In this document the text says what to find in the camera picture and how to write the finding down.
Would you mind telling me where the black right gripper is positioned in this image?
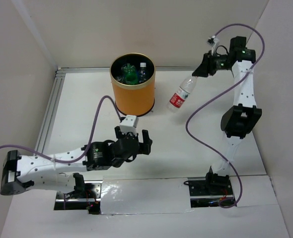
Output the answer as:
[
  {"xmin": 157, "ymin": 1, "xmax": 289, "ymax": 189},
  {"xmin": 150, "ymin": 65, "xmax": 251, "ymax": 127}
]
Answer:
[{"xmin": 192, "ymin": 50, "xmax": 230, "ymax": 77}]

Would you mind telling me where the red label water bottle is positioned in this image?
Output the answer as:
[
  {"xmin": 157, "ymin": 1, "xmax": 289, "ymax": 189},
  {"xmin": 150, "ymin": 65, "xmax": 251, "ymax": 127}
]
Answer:
[{"xmin": 167, "ymin": 75, "xmax": 198, "ymax": 112}]

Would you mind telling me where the clear crushed plastic bottle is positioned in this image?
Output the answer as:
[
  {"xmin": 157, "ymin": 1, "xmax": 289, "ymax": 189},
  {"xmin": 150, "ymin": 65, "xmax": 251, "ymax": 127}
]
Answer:
[{"xmin": 139, "ymin": 62, "xmax": 147, "ymax": 84}]

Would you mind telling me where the small green bottle blue cap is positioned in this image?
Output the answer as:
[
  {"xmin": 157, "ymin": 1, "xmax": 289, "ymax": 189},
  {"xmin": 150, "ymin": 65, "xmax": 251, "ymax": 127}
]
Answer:
[{"xmin": 121, "ymin": 63, "xmax": 139, "ymax": 85}]

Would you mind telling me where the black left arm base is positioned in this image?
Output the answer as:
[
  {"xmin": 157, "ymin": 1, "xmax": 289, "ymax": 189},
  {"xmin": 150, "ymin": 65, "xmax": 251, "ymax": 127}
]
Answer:
[{"xmin": 56, "ymin": 173, "xmax": 102, "ymax": 206}]

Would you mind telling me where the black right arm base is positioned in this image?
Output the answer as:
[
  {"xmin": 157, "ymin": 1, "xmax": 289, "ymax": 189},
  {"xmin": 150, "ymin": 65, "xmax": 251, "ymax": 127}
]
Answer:
[{"xmin": 183, "ymin": 169, "xmax": 233, "ymax": 197}]

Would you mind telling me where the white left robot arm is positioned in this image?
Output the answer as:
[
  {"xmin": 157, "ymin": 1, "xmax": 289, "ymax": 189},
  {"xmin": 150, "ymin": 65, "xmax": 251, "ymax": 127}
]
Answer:
[{"xmin": 0, "ymin": 126, "xmax": 152, "ymax": 198}]

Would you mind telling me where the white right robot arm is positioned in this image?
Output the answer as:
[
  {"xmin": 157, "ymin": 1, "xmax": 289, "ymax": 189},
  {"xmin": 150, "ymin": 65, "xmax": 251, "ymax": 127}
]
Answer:
[{"xmin": 192, "ymin": 36, "xmax": 262, "ymax": 177}]

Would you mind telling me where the orange cylindrical bin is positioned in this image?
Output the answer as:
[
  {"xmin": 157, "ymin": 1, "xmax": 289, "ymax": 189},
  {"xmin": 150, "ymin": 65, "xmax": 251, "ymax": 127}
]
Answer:
[{"xmin": 110, "ymin": 53, "xmax": 156, "ymax": 117}]

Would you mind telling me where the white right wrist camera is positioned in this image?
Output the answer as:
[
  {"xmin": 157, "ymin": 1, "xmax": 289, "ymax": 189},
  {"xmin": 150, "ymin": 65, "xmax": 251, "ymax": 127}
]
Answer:
[{"xmin": 207, "ymin": 35, "xmax": 220, "ymax": 55}]

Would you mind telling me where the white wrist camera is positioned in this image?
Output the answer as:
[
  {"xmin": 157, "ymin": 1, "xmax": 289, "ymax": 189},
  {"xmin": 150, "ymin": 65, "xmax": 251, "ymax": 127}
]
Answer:
[
  {"xmin": 207, "ymin": 35, "xmax": 220, "ymax": 55},
  {"xmin": 119, "ymin": 115, "xmax": 139, "ymax": 133}
]

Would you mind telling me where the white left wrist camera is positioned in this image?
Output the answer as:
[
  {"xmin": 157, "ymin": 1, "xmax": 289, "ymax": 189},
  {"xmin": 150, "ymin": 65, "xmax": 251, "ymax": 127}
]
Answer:
[{"xmin": 119, "ymin": 115, "xmax": 139, "ymax": 133}]

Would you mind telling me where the aluminium frame rail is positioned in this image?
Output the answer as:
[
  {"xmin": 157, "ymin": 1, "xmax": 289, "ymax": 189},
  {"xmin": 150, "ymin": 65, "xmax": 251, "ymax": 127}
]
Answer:
[{"xmin": 35, "ymin": 69, "xmax": 66, "ymax": 153}]

